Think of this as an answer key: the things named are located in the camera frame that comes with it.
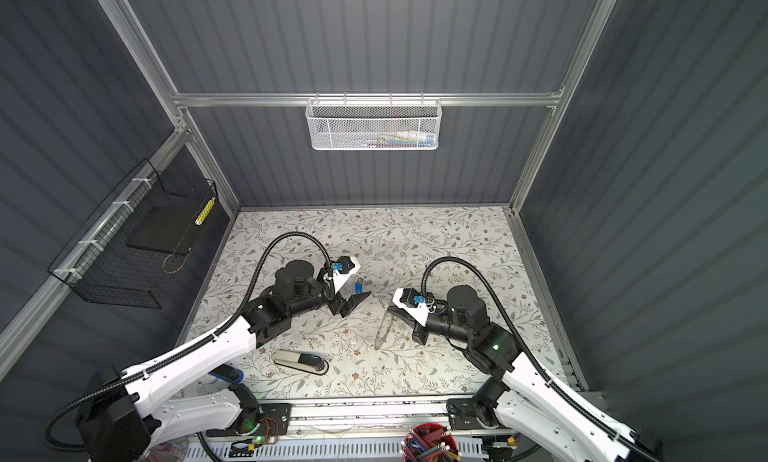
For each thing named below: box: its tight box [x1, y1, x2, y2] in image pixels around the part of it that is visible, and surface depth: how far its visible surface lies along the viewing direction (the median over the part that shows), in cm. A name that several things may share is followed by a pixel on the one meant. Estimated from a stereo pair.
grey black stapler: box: [272, 349, 329, 375], surface depth 82 cm
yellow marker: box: [194, 197, 216, 226], surface depth 83 cm
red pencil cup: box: [400, 422, 462, 462], surface depth 60 cm
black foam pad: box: [126, 205, 202, 255], surface depth 80 cm
